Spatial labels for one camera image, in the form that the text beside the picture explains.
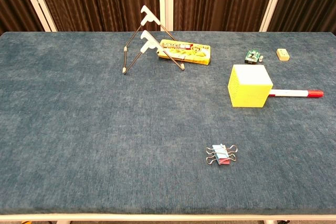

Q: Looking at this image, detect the white marker with red cap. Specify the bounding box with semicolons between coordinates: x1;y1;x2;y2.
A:
268;88;324;99

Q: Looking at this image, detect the small beige block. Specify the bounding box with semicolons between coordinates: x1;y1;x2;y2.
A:
276;48;291;62

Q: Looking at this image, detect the small green circuit board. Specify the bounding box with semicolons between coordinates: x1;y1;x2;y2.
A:
244;48;264;65

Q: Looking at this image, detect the white metal folding stand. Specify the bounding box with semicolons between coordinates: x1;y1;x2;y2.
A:
122;5;186;76

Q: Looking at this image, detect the yellow printed snack box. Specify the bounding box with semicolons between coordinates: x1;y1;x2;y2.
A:
158;39;213;66

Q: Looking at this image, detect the yellow cube with white face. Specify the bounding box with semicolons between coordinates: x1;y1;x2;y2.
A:
227;64;274;109

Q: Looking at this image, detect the red binder clip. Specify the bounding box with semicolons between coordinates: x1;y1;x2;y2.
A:
206;154;237;166

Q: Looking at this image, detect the blue table cloth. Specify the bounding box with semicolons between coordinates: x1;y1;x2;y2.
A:
0;31;336;216

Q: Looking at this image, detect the blue binder clip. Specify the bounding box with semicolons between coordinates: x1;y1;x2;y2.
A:
205;144;239;158

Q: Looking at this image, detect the white table frame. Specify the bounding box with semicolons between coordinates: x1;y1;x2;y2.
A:
0;212;336;224

